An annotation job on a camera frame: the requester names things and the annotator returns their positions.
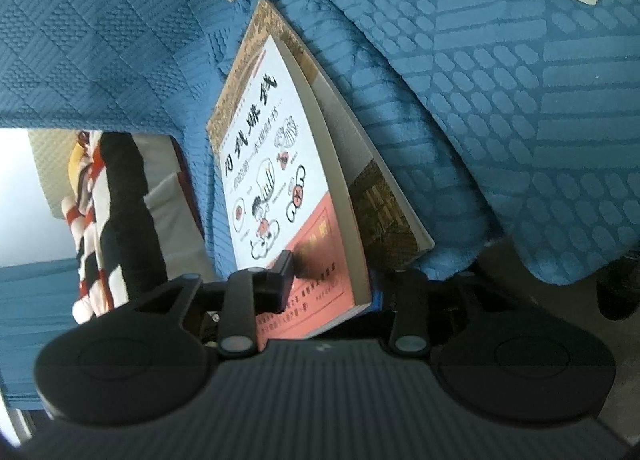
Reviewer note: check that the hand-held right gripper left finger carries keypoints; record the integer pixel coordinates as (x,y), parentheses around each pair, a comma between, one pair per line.
(282,285)

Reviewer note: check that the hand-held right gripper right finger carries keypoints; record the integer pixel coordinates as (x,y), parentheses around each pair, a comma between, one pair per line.
(410,310)

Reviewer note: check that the dark brown painting cover book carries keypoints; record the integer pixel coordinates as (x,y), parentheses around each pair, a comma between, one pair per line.
(385,210)

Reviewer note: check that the white and orange cartoon book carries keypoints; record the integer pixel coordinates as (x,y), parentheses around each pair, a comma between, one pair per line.
(280,140)

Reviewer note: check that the grey beige pillow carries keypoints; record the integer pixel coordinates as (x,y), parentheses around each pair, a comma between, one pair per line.
(170,210)

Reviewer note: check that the red white black striped blanket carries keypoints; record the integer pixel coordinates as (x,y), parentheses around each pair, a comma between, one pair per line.
(130,220)

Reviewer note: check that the dark cloth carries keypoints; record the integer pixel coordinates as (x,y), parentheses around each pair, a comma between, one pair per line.
(620,290)

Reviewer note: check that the blue textured seat cushion cover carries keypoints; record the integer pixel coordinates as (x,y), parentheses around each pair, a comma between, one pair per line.
(500,115)

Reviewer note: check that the yellow plush toy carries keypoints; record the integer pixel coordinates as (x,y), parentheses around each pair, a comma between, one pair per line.
(76,165)

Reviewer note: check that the beige quilted cushion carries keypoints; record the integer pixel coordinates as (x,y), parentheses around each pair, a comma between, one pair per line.
(45,165)

